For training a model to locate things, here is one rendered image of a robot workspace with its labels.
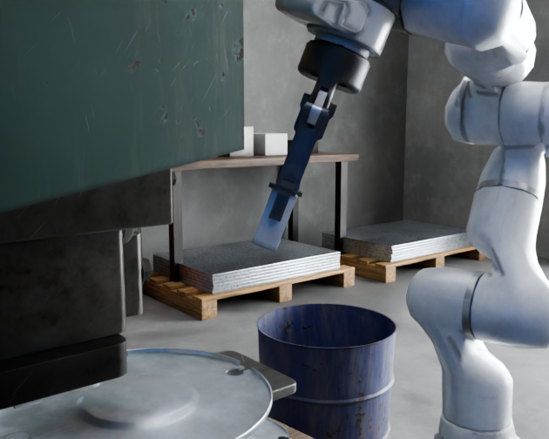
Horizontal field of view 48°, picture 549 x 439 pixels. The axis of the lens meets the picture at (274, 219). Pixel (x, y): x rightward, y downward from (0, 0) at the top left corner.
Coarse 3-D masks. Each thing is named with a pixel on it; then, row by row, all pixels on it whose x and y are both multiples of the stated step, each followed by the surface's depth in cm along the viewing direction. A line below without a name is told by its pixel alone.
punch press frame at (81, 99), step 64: (0, 0) 36; (64, 0) 38; (128, 0) 41; (192, 0) 44; (0, 64) 36; (64, 64) 39; (128, 64) 41; (192, 64) 44; (0, 128) 37; (64, 128) 39; (128, 128) 42; (192, 128) 45; (0, 192) 37; (64, 192) 40
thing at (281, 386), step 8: (224, 352) 82; (232, 352) 82; (240, 360) 79; (248, 360) 79; (248, 368) 77; (256, 368) 77; (264, 368) 77; (264, 376) 74; (272, 376) 74; (280, 376) 74; (272, 384) 72; (280, 384) 72; (288, 384) 72; (272, 392) 70; (280, 392) 71; (288, 392) 72
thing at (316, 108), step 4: (320, 92) 66; (324, 92) 66; (320, 96) 66; (324, 96) 66; (316, 100) 65; (320, 100) 65; (324, 100) 65; (316, 104) 64; (320, 104) 65; (312, 108) 64; (316, 108) 64; (320, 108) 64; (312, 112) 64; (316, 112) 64; (312, 116) 64; (316, 116) 64; (308, 120) 64; (312, 120) 64; (316, 120) 65; (312, 124) 65
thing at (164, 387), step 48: (96, 384) 72; (144, 384) 70; (192, 384) 72; (240, 384) 72; (0, 432) 60; (48, 432) 60; (96, 432) 60; (144, 432) 60; (192, 432) 60; (240, 432) 60
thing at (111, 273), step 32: (0, 256) 49; (32, 256) 51; (64, 256) 53; (96, 256) 54; (128, 256) 59; (0, 288) 50; (32, 288) 51; (64, 288) 53; (96, 288) 55; (128, 288) 59; (0, 320) 50; (32, 320) 51; (64, 320) 53; (96, 320) 55; (0, 352) 50; (32, 352) 52
